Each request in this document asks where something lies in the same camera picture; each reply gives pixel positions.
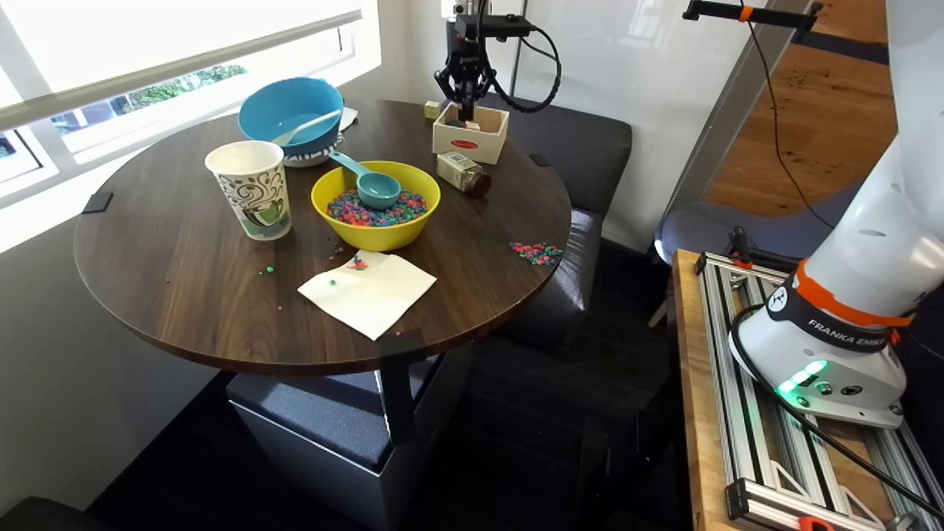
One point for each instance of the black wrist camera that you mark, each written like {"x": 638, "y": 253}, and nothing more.
{"x": 505, "y": 26}

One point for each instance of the single green candy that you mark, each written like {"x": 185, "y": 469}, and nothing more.
{"x": 268, "y": 270}

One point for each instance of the white paper napkin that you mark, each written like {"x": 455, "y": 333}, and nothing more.
{"x": 370, "y": 296}

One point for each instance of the dark leather armchair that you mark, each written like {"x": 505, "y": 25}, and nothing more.
{"x": 578, "y": 165}

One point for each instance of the black boom with orange clamps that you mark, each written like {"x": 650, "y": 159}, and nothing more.
{"x": 718, "y": 10}

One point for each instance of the flat black rectangular plate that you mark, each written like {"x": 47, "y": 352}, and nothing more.
{"x": 98, "y": 200}

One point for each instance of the light wooden robot platform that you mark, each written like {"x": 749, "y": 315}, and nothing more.
{"x": 696, "y": 413}

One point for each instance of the small pale wooden cube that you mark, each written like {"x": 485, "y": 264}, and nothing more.
{"x": 432, "y": 106}

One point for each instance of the colourful candies heap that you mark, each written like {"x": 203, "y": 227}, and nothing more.
{"x": 415, "y": 206}

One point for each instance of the grey metal stand leg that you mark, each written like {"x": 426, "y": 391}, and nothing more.
{"x": 733, "y": 106}

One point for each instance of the single red candy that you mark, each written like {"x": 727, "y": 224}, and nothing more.
{"x": 358, "y": 264}

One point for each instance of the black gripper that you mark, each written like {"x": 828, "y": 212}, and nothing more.
{"x": 471, "y": 47}

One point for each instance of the blue bowl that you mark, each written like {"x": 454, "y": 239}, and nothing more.
{"x": 283, "y": 104}

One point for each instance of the teal measuring scoop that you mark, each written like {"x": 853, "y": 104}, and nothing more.
{"x": 380, "y": 186}

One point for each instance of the dark grey chair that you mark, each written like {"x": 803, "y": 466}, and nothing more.
{"x": 749, "y": 236}

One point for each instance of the yellow bowl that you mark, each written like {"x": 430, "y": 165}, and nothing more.
{"x": 380, "y": 236}

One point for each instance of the aluminium profile frame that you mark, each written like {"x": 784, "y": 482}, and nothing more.
{"x": 733, "y": 394}

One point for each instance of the pale wooden toy box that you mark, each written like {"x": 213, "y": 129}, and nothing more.
{"x": 473, "y": 144}

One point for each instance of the pale blue spoon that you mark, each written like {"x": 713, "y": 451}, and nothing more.
{"x": 315, "y": 122}

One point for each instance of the thin grey pole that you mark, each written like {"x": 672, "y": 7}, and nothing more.
{"x": 517, "y": 60}

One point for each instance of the round dark wooden table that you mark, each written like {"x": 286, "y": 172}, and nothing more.
{"x": 196, "y": 296}

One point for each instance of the printed paper cup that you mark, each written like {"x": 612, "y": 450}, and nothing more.
{"x": 258, "y": 196}

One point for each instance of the scattered colourful candies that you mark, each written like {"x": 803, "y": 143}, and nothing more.
{"x": 536, "y": 250}

